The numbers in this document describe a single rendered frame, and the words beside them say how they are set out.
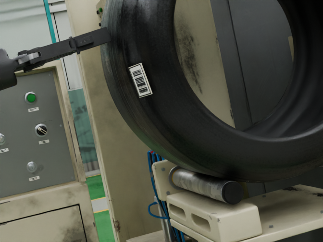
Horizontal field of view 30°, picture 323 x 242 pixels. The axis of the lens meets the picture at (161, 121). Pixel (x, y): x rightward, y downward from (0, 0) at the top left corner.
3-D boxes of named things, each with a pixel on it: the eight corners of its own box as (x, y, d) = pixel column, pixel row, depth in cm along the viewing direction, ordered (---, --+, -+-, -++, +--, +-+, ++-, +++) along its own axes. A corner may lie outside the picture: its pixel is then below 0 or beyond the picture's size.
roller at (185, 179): (191, 175, 151) (180, 190, 150) (178, 164, 150) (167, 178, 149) (249, 191, 117) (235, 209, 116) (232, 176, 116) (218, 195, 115)
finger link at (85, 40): (66, 43, 117) (68, 41, 114) (90, 35, 118) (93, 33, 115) (68, 50, 117) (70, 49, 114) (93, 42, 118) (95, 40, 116)
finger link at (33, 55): (8, 59, 114) (8, 56, 109) (35, 51, 115) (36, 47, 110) (13, 71, 114) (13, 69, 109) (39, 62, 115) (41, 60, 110)
